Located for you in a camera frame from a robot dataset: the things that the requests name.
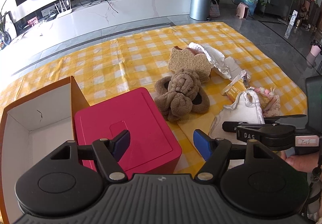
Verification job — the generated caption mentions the small pink photo card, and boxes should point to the small pink photo card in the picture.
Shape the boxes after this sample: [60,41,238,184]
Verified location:
[27,17,39,27]

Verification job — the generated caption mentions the grey metal trash can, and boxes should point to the grey metal trash can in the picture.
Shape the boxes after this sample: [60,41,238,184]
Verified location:
[189,0,211,21]

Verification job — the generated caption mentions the yellow snack package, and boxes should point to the yellow snack package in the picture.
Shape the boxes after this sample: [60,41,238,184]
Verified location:
[221,70,250,102]

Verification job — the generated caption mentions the white lace fabric pouch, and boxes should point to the white lace fabric pouch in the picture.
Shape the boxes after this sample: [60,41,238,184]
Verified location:
[208,89,265,144]

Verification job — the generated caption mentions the plant in glass vase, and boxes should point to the plant in glass vase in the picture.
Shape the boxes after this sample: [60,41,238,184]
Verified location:
[0,0,12,50]

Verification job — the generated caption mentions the toast shaped plush cushion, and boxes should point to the toast shaped plush cushion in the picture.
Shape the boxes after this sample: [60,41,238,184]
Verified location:
[168,47,212,83]

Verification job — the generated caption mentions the white wifi router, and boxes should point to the white wifi router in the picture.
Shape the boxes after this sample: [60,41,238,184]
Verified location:
[54,0,73,18]

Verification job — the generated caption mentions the pink plastic box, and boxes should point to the pink plastic box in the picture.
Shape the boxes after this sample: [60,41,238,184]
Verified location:
[74,88,182,178]

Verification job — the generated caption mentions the pink small heater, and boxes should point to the pink small heater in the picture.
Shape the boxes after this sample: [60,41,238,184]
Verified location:
[236,2,249,19]

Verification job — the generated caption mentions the person's right hand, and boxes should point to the person's right hand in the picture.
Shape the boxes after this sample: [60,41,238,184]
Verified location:
[281,151,319,173]

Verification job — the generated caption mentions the woven basket bag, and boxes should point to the woven basket bag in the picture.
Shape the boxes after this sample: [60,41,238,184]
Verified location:
[210,0,221,18]

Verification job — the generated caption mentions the white marble tv console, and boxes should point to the white marble tv console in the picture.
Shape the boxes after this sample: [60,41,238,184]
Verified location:
[1,0,190,63]

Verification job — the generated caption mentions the pink cup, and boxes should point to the pink cup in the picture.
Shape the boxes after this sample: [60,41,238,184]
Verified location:
[310,40,322,57]

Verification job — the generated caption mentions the yellow checkered tablecloth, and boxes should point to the yellow checkered tablecloth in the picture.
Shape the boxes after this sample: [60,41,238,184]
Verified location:
[0,22,309,177]

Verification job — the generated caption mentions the black cables on console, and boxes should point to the black cables on console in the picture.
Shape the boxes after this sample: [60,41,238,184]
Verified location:
[78,0,119,14]

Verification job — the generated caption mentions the brown plush knotted toy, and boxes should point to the brown plush knotted toy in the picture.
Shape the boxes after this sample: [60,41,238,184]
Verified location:
[154,68,210,122]

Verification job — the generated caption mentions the orange white cardboard box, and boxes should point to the orange white cardboard box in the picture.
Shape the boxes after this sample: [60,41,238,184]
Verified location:
[1,76,89,223]

